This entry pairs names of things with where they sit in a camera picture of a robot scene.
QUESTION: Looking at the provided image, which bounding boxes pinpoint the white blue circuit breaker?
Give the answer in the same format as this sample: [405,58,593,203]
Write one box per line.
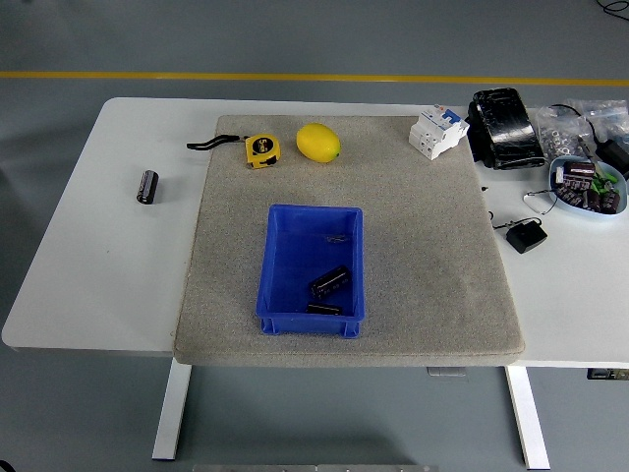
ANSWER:
[408,103,472,161]

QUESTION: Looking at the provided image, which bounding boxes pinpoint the blue plastic box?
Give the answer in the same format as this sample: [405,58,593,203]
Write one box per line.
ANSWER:
[255,204,365,338]

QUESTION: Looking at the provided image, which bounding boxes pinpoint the green plastic clips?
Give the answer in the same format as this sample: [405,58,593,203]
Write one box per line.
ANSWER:
[592,171,618,194]

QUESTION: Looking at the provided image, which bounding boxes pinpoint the grey-brown mat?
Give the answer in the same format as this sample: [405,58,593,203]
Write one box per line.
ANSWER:
[172,114,526,369]

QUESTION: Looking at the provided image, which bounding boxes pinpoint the clear bag of nuts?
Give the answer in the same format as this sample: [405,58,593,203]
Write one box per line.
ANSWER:
[535,105,591,161]

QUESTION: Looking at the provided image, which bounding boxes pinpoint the black wrapped pouch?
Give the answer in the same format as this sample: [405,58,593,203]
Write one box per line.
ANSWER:
[465,87,549,171]

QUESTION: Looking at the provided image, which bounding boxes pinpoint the clear plastic bag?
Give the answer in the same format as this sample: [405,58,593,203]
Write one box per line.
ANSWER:
[564,99,629,144]

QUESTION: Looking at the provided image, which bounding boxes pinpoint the white table leg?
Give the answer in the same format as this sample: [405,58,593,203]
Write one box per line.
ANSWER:
[150,364,193,461]
[504,366,550,471]

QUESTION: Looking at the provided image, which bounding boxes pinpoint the black floor cable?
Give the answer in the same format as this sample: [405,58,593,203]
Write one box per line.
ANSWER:
[597,0,629,21]

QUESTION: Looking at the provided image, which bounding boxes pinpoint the light blue bowl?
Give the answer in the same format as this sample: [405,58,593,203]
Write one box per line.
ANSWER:
[547,155,629,218]

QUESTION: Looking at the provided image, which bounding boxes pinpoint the black power adapter with cable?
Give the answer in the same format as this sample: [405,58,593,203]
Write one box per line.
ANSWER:
[549,102,629,174]

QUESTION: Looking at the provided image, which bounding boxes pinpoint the yellow lemon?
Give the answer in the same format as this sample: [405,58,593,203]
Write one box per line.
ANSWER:
[295,122,342,163]

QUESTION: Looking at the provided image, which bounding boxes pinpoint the black plug with cord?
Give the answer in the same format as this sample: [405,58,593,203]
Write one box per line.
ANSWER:
[489,189,560,255]

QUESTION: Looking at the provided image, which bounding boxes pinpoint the yellow tape measure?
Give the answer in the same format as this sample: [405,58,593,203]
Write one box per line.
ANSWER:
[186,132,284,170]

